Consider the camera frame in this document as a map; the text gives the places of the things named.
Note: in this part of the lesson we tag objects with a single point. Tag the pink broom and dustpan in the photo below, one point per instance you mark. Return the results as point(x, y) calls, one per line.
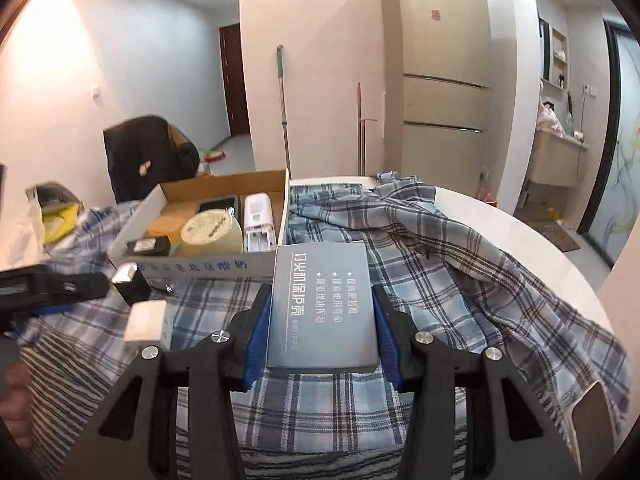
point(366, 141)

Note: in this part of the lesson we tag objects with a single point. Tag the white remote-like device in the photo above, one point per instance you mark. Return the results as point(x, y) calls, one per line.
point(258, 225)

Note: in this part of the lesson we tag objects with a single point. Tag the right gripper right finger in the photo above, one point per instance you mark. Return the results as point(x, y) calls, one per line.
point(508, 433)

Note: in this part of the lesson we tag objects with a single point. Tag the patterned door mat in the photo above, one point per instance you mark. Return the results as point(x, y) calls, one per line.
point(556, 235)

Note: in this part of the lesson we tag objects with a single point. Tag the beige refrigerator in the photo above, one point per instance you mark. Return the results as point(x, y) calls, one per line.
point(437, 89)

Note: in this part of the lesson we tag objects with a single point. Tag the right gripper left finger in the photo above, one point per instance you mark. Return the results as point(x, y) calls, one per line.
point(133, 433)

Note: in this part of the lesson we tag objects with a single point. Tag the orange translucent case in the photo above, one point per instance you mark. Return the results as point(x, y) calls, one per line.
point(169, 225)

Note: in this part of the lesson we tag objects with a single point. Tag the dark red door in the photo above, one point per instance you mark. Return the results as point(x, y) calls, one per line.
point(234, 83)

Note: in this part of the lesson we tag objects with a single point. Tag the grey booklet box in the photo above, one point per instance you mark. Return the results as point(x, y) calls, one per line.
point(322, 314)

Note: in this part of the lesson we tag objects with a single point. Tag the bathroom vanity cabinet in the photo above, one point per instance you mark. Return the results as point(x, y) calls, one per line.
point(556, 160)

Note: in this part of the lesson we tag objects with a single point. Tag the grey bag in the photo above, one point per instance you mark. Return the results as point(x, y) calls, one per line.
point(52, 196)

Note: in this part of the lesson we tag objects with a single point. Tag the black tray lid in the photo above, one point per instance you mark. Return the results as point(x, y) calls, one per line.
point(229, 203)

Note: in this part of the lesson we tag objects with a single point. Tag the black box with foil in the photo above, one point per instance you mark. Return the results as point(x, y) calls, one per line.
point(130, 283)

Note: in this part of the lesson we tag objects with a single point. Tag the chair with black jacket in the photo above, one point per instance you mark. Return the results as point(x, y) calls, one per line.
point(144, 152)

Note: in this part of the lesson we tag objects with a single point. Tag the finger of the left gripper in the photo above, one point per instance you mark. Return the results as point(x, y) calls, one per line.
point(53, 289)

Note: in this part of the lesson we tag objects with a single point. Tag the glass sliding door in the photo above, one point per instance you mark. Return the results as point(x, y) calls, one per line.
point(613, 207)

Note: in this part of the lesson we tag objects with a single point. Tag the blue plaid shirt cloth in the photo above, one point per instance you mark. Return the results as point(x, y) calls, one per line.
point(451, 280)

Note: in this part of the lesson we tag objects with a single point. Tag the white power adapter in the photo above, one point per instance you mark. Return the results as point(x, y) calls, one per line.
point(150, 323)

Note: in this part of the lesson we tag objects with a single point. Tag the person's left hand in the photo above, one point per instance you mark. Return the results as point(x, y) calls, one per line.
point(15, 405)

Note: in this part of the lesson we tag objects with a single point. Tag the green-handled mop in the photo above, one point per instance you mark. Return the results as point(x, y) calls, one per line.
point(284, 114)

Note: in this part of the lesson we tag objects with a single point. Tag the white plastic bag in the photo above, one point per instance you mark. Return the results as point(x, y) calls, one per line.
point(22, 238)

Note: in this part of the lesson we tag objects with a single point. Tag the yellow bag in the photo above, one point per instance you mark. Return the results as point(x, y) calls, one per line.
point(60, 222)

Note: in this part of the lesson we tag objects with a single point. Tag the striped grey cloth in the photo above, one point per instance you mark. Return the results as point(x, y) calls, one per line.
point(348, 426)

